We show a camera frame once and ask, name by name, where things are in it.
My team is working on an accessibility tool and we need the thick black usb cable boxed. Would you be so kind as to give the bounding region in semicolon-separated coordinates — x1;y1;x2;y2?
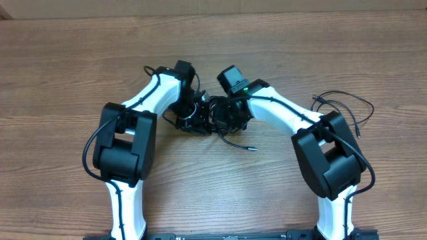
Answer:
161;95;258;151

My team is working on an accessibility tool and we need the thin black usb cable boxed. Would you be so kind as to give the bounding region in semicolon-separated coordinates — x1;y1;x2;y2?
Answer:
310;90;375;139

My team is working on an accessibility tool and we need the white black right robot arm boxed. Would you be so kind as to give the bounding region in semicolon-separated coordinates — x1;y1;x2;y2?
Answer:
211;79;378;239

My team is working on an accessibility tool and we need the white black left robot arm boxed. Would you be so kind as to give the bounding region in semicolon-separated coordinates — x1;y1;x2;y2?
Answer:
82;60;211;239

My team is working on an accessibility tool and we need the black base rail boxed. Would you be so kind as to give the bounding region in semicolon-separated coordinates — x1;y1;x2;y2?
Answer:
83;228;380;240

